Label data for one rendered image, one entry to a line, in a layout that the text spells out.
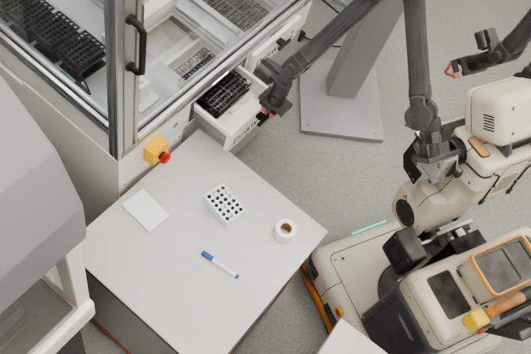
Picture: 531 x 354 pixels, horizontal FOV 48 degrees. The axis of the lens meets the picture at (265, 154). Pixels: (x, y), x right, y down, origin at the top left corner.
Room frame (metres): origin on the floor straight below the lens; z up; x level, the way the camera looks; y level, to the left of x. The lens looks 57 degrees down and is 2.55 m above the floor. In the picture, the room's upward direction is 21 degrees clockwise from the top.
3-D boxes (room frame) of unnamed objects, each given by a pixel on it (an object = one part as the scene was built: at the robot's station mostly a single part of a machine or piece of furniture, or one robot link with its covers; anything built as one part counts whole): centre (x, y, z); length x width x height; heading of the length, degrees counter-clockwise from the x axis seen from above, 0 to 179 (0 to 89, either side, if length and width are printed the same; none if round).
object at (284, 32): (1.55, 0.12, 0.87); 0.29 x 0.02 x 0.11; 160
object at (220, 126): (1.28, 0.28, 0.86); 0.40 x 0.26 x 0.06; 70
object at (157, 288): (0.77, 0.09, 0.38); 0.62 x 0.58 x 0.76; 160
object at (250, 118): (1.20, 0.08, 0.87); 0.29 x 0.02 x 0.11; 160
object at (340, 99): (2.15, -0.27, 0.51); 0.50 x 0.45 x 1.02; 18
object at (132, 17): (0.85, 0.36, 1.45); 0.05 x 0.03 x 0.19; 70
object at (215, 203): (0.90, 0.07, 0.78); 0.12 x 0.08 x 0.04; 58
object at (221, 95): (1.27, 0.27, 0.87); 0.22 x 0.18 x 0.06; 70
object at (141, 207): (0.78, 0.29, 0.77); 0.13 x 0.09 x 0.02; 66
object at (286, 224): (0.89, -0.15, 0.78); 0.07 x 0.07 x 0.04
